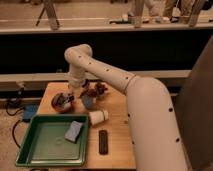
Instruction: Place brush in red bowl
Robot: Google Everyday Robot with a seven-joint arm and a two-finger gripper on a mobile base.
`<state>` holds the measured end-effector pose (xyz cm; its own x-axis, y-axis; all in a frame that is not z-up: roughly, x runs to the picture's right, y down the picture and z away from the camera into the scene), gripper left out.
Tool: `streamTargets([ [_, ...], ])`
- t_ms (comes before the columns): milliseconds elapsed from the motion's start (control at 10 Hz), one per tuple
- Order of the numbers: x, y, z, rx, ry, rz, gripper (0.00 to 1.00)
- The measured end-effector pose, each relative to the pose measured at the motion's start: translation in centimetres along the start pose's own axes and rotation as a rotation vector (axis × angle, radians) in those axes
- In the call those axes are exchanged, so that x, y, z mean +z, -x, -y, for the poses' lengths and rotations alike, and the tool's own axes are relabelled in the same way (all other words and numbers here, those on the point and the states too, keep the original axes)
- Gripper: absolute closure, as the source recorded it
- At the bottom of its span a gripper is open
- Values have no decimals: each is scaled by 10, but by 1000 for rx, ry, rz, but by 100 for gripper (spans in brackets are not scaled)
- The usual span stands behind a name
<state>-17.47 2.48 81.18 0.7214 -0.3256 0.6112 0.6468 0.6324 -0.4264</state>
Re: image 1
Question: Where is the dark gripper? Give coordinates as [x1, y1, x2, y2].
[80, 80, 108, 98]

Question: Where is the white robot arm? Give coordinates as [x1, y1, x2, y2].
[64, 44, 188, 171]

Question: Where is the blue cup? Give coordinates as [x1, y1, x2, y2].
[81, 95, 96, 110]

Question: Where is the white paper cup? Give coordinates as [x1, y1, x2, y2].
[89, 110, 109, 126]

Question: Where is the grey sponge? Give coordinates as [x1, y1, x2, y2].
[65, 121, 83, 142]

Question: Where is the green plastic tray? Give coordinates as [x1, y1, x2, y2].
[15, 114, 89, 168]

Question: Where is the blue box on floor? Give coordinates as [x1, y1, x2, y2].
[22, 105, 38, 122]

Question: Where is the brown board right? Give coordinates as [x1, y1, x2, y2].
[175, 34, 213, 171]

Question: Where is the black cable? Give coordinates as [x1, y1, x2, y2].
[4, 96, 26, 149]

